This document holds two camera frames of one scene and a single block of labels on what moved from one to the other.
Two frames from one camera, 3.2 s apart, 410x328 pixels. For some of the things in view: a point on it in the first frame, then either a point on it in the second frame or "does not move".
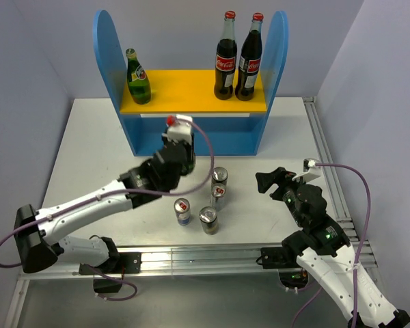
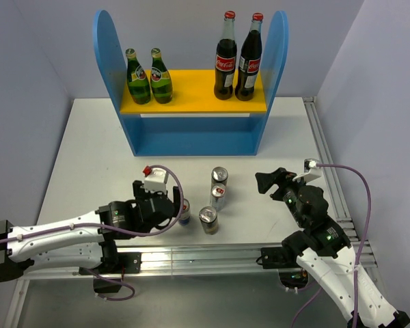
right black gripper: (278, 175) does not move
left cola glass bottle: (225, 61) does not move
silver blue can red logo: (182, 208) does not move
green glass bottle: (139, 85) does not move
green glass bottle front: (188, 166) to (160, 80)
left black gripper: (188, 145) to (175, 197)
